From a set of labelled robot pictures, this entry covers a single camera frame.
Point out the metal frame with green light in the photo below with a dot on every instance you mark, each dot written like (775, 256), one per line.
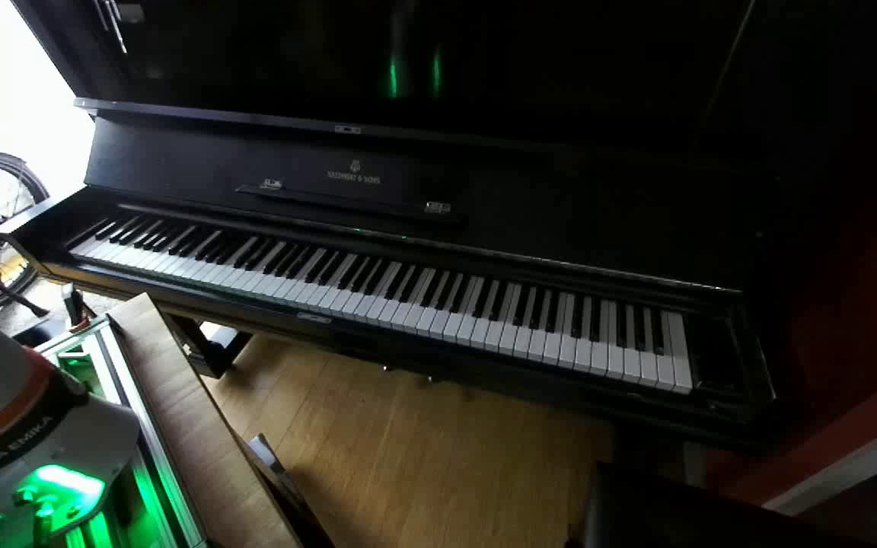
(105, 365)

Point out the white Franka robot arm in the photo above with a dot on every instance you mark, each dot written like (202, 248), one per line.
(12, 446)

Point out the wooden robot platform board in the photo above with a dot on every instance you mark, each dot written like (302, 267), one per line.
(182, 427)

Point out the black upright piano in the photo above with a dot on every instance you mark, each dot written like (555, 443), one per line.
(457, 202)

